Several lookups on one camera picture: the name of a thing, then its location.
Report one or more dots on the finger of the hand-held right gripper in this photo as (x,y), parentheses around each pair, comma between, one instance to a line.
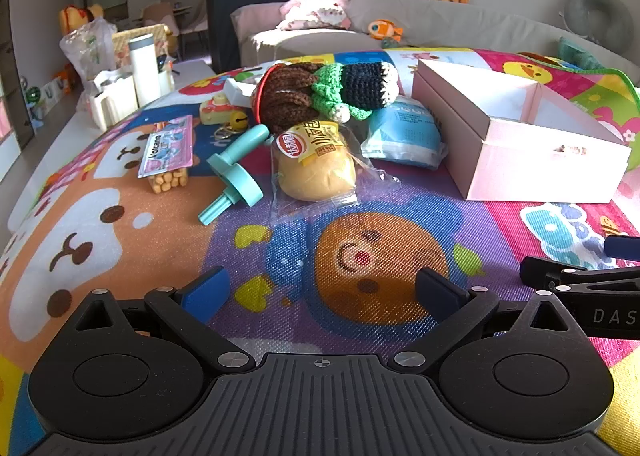
(622,248)
(550,275)

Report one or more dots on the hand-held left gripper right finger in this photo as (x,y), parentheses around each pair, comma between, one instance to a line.
(440,296)

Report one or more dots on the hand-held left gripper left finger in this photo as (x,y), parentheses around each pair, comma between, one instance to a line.
(205,293)

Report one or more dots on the pink cardboard box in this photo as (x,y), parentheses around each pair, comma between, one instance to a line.
(540,170)

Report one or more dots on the teal plastic toy stamp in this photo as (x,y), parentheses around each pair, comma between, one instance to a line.
(235,175)

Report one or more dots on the biscuit snack packet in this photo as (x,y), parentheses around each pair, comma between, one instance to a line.
(165,150)

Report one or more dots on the bread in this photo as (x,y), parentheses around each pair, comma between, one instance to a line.
(315,170)

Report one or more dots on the blue tissue packet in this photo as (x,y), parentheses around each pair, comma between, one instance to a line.
(405,130)

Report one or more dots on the crochet doll with red hat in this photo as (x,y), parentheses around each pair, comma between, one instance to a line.
(370,80)

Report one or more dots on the colourful cartoon play mat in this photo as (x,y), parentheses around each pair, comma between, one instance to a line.
(165,196)

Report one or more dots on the teal cloth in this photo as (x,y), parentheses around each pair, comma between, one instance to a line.
(580,55)

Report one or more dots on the white thermos bottle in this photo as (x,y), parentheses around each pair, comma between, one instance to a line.
(144,70)

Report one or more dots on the grey neck pillow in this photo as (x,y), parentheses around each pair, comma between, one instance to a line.
(575,10)

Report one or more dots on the wicker basket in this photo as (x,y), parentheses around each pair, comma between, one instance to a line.
(122,43)

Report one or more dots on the black tank cabinet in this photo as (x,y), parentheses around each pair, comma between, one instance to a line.
(220,25)

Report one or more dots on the clear plastic bag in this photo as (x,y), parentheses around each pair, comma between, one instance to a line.
(90,48)

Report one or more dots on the orange clownfish plush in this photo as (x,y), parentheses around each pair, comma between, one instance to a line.
(384,29)

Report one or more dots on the beige sofa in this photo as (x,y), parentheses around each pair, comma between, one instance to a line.
(450,20)

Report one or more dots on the pink dining chair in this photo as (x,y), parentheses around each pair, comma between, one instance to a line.
(160,15)

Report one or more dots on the pink blanket heap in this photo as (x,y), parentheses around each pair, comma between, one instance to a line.
(312,15)

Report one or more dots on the yellow bear plush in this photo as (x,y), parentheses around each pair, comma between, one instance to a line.
(75,18)

